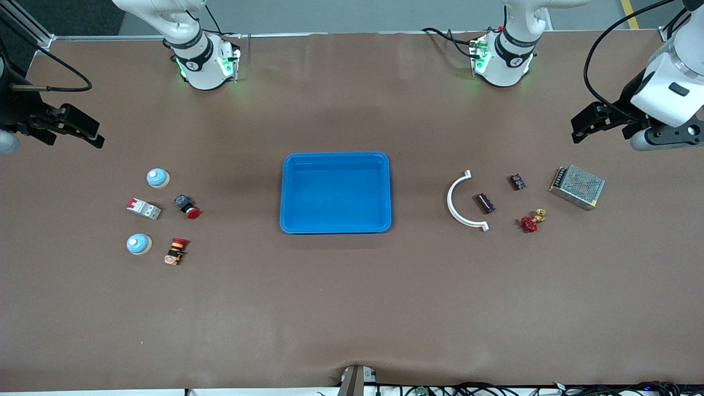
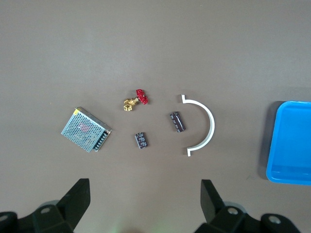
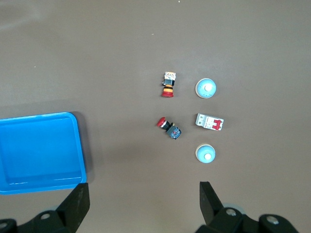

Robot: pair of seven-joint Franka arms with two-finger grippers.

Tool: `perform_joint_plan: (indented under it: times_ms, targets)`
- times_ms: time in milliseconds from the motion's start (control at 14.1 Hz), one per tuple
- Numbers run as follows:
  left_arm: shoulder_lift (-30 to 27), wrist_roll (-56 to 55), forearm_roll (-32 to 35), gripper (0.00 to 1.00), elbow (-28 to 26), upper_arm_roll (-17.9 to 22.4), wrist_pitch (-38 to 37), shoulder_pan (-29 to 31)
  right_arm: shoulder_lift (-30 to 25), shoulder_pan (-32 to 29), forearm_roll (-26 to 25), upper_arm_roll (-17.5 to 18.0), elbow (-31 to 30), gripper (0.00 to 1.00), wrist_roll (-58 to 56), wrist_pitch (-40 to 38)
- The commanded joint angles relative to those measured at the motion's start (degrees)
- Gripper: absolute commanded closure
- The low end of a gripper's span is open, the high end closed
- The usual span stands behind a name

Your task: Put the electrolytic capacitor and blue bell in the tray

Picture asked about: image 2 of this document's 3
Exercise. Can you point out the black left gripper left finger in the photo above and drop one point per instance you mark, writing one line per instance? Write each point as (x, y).
(73, 201)

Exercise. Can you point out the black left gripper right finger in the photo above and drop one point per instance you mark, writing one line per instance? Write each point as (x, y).
(213, 206)

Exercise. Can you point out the short dark electrolytic capacitor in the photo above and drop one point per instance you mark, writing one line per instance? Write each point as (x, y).
(141, 140)

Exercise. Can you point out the metal mesh power supply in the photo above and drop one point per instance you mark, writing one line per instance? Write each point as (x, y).
(83, 128)

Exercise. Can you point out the white curved bracket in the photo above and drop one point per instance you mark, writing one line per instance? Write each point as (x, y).
(211, 123)

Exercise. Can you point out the long dark electrolytic capacitor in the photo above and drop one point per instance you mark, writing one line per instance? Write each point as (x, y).
(178, 122)

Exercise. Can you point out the blue plastic tray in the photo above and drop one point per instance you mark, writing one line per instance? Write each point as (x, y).
(291, 143)

